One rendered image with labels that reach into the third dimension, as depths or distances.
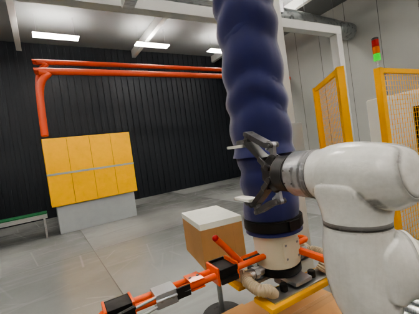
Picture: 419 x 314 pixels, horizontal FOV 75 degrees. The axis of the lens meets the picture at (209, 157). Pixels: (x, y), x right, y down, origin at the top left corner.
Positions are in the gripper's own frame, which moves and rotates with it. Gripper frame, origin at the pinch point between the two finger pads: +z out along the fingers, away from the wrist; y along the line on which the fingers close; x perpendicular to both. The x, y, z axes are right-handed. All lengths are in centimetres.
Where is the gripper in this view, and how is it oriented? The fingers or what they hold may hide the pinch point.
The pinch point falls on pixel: (237, 172)
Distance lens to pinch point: 72.3
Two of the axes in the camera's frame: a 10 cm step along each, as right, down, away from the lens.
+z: -4.9, 0.4, 8.7
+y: 1.4, 9.9, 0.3
